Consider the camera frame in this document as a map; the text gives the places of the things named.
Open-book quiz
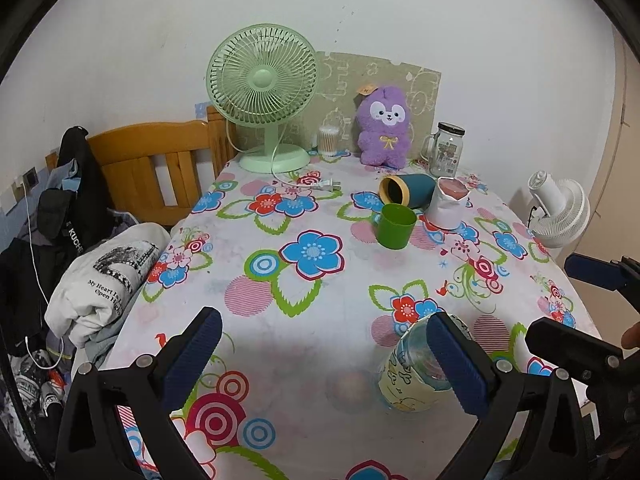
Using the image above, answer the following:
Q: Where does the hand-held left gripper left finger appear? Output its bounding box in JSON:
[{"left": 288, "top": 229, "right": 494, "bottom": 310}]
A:
[{"left": 55, "top": 306, "right": 224, "bottom": 480}]

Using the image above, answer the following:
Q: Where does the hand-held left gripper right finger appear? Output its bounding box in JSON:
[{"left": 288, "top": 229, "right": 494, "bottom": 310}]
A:
[{"left": 426, "top": 311, "right": 599, "bottom": 480}]

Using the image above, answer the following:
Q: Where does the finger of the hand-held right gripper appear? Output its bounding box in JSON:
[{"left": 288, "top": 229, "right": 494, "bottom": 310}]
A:
[
  {"left": 565, "top": 254, "right": 640, "bottom": 307},
  {"left": 525, "top": 317, "right": 626, "bottom": 395}
]

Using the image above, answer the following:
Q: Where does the clear glass cup yellow label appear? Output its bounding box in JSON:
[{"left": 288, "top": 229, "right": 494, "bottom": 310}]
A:
[{"left": 376, "top": 312, "right": 474, "bottom": 413}]

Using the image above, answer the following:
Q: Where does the green plastic cup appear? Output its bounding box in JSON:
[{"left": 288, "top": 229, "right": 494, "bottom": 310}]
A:
[{"left": 376, "top": 203, "right": 417, "bottom": 251}]

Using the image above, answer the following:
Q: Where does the white crumpled-look cup pink inside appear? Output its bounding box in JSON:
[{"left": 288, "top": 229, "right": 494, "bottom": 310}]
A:
[{"left": 425, "top": 176, "right": 473, "bottom": 231}]

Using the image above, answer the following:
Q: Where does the teal cup yellow inside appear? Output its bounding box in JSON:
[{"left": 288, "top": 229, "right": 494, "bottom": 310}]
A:
[{"left": 378, "top": 174, "right": 437, "bottom": 209}]

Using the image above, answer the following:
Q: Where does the white desk fan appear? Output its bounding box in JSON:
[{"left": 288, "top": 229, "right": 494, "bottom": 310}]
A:
[{"left": 527, "top": 170, "right": 592, "bottom": 250}]

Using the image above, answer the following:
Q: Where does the white printed shirt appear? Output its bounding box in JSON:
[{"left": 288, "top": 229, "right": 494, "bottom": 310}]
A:
[{"left": 44, "top": 222, "right": 172, "bottom": 349}]

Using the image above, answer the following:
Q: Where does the beige door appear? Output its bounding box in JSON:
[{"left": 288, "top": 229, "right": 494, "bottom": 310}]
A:
[{"left": 590, "top": 25, "right": 640, "bottom": 263}]

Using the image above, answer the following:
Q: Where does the floral tablecloth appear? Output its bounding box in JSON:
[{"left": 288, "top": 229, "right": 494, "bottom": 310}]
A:
[{"left": 70, "top": 152, "right": 604, "bottom": 480}]

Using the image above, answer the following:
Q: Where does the dark clothes pile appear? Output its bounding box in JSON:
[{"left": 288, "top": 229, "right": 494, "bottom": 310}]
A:
[{"left": 0, "top": 237, "right": 71, "bottom": 461}]

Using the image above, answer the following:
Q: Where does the glass jar mug with lid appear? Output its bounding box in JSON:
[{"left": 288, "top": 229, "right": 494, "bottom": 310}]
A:
[{"left": 421, "top": 122, "right": 467, "bottom": 178}]

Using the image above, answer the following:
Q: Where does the black jacket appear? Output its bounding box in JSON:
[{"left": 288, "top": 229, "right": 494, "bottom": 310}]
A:
[{"left": 37, "top": 126, "right": 117, "bottom": 262}]

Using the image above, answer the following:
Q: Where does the wooden headboard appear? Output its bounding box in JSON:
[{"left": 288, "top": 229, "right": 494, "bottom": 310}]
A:
[{"left": 45, "top": 106, "right": 239, "bottom": 229}]

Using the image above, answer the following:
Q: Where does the purple plush toy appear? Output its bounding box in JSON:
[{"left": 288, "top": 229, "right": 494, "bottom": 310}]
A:
[{"left": 354, "top": 85, "right": 414, "bottom": 169}]

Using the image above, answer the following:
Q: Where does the cotton swab container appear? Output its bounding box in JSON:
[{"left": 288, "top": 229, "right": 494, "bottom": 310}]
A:
[{"left": 317, "top": 124, "right": 342, "bottom": 157}]

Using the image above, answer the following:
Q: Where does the green desk fan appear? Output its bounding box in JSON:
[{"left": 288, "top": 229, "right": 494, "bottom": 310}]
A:
[{"left": 206, "top": 30, "right": 321, "bottom": 175}]

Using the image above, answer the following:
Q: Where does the white charging cable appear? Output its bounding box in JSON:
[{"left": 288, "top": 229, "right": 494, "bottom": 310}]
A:
[{"left": 19, "top": 182, "right": 67, "bottom": 372}]

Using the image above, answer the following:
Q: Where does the white fan power cable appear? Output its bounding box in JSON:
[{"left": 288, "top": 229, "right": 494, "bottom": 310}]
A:
[{"left": 270, "top": 122, "right": 345, "bottom": 195}]

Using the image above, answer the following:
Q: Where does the patterned beige wall board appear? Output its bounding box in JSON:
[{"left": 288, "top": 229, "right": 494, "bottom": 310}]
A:
[{"left": 300, "top": 51, "right": 443, "bottom": 162}]

